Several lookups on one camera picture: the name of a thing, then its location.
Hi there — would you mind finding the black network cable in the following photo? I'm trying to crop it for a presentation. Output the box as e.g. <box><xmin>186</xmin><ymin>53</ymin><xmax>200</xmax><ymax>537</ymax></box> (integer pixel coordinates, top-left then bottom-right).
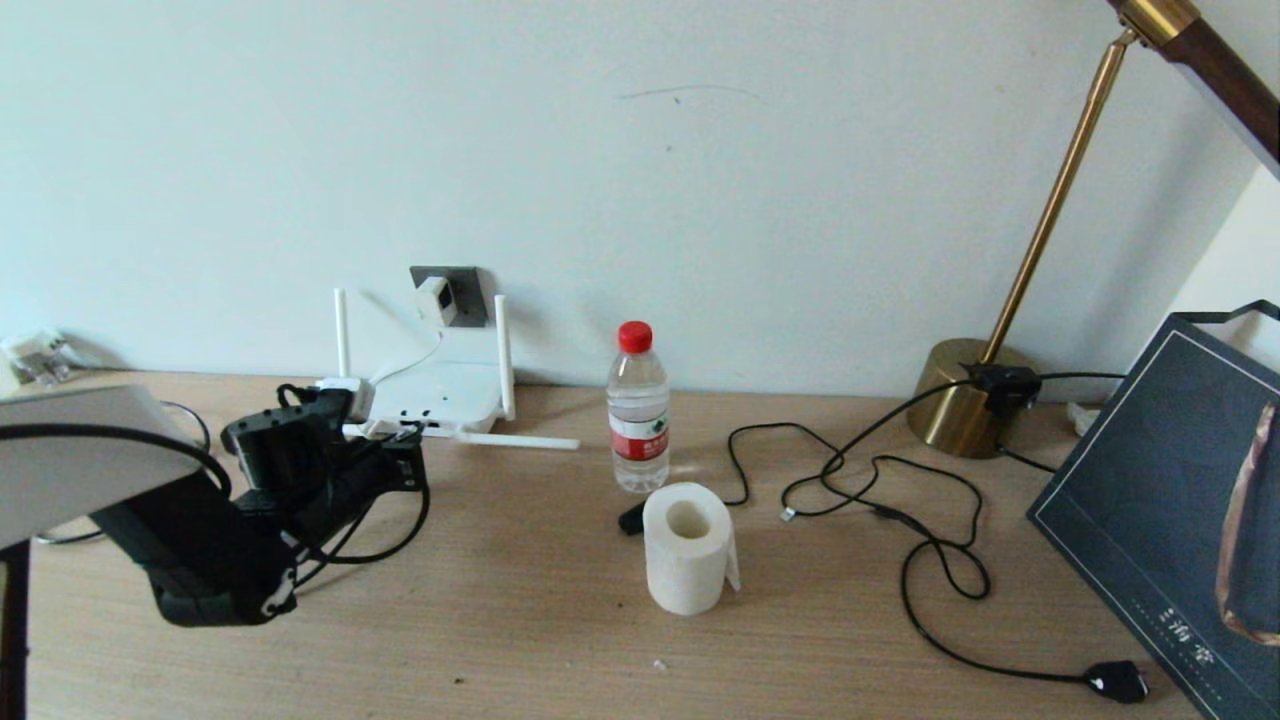
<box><xmin>35</xmin><ymin>400</ymin><xmax>431</xmax><ymax>591</ymax></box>

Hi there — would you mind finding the white thin adapter cord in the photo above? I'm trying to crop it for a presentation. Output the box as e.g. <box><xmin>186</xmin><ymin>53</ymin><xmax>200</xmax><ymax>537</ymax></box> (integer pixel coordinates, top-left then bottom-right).
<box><xmin>345</xmin><ymin>335</ymin><xmax>444</xmax><ymax>441</ymax></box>

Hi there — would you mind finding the white power adapter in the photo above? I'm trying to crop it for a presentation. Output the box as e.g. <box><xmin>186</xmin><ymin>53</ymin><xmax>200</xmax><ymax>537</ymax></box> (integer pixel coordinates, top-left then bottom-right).
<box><xmin>415</xmin><ymin>276</ymin><xmax>459</xmax><ymax>327</ymax></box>

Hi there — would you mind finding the white router with antennas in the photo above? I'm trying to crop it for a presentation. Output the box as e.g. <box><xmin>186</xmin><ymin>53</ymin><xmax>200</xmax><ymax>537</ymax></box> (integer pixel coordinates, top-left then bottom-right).
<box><xmin>318</xmin><ymin>288</ymin><xmax>581</xmax><ymax>453</ymax></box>

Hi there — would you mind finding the clear water bottle red cap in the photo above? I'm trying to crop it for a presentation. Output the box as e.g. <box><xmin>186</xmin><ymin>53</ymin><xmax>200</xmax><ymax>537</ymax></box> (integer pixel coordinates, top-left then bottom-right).
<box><xmin>607</xmin><ymin>321</ymin><xmax>671</xmax><ymax>493</ymax></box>

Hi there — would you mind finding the white toilet paper roll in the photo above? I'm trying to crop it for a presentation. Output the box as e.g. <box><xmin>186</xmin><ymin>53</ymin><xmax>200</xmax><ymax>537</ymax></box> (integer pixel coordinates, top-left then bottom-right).
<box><xmin>642</xmin><ymin>482</ymin><xmax>742</xmax><ymax>616</ymax></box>

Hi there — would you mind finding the clear plastic wrapper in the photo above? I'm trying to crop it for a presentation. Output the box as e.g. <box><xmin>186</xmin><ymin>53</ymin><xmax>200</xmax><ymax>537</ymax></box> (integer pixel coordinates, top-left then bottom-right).
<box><xmin>0</xmin><ymin>330</ymin><xmax>76</xmax><ymax>386</ymax></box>

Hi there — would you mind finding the brass desk lamp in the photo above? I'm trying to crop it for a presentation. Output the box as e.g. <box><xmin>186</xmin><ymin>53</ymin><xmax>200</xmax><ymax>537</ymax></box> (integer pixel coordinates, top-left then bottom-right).
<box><xmin>905</xmin><ymin>0</ymin><xmax>1280</xmax><ymax>459</ymax></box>

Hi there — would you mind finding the black adapter on lamp base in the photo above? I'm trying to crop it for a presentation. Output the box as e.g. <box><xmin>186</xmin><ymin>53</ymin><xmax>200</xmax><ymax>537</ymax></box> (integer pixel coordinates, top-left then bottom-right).
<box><xmin>962</xmin><ymin>364</ymin><xmax>1043</xmax><ymax>412</ymax></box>

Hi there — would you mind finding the dark blue paper gift bag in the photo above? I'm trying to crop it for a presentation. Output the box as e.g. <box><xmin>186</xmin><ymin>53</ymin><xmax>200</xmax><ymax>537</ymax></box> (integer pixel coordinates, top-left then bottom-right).
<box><xmin>1027</xmin><ymin>300</ymin><xmax>1280</xmax><ymax>720</ymax></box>

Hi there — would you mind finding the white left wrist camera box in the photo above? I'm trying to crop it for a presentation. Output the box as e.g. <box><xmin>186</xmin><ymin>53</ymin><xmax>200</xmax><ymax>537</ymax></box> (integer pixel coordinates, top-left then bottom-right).
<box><xmin>315</xmin><ymin>377</ymin><xmax>376</xmax><ymax>423</ymax></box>

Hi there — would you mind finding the grey wall socket plate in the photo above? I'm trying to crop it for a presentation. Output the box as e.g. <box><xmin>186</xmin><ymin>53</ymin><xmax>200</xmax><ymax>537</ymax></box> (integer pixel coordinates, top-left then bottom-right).
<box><xmin>410</xmin><ymin>265</ymin><xmax>491</xmax><ymax>328</ymax></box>

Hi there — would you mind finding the black USB cable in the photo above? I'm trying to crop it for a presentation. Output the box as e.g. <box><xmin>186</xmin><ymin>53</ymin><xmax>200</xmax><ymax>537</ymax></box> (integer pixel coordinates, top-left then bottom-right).
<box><xmin>618</xmin><ymin>422</ymin><xmax>986</xmax><ymax>549</ymax></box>

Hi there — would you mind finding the thin black power cable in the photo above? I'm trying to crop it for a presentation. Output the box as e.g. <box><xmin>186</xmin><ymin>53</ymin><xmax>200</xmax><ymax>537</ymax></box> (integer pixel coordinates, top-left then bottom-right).
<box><xmin>993</xmin><ymin>371</ymin><xmax>1126</xmax><ymax>475</ymax></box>

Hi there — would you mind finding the black lamp power cord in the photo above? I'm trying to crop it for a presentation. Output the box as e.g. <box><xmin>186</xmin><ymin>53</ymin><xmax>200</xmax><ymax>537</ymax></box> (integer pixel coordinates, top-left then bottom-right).
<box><xmin>780</xmin><ymin>378</ymin><xmax>1151</xmax><ymax>704</ymax></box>

